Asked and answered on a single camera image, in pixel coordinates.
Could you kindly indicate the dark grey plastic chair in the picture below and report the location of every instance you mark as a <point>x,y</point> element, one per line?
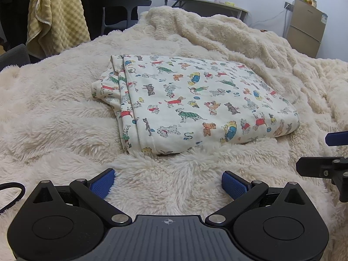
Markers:
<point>122,2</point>

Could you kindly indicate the grey upholstered chair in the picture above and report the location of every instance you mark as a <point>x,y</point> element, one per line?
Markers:
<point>13,57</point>

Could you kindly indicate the gold two-door refrigerator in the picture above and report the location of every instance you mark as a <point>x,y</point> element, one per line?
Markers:
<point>306,30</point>

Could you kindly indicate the white folding table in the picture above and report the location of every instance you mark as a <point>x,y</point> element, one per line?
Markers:
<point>204,2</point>

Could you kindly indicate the amber food jar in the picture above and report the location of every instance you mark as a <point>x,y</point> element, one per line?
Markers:
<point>313,2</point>

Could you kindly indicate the yellow box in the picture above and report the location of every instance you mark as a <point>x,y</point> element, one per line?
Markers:
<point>229,3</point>

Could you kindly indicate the cream fluffy blanket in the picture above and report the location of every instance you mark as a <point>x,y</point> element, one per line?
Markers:
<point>54,127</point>

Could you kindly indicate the grey wall socket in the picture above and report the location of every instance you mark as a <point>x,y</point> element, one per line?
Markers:
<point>288,6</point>

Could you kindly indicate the cream dog-print fitted sheet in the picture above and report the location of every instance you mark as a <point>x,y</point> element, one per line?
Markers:
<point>190,95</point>

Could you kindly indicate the yellow waffle towel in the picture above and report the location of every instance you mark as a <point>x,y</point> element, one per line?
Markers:
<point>59,16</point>

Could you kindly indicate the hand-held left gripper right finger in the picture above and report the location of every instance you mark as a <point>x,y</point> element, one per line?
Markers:
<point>233,185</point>

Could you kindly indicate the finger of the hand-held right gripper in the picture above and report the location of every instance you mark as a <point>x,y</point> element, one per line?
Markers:
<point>335,139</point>
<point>315,165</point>

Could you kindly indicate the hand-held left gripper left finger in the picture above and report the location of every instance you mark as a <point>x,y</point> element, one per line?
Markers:
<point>102,182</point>

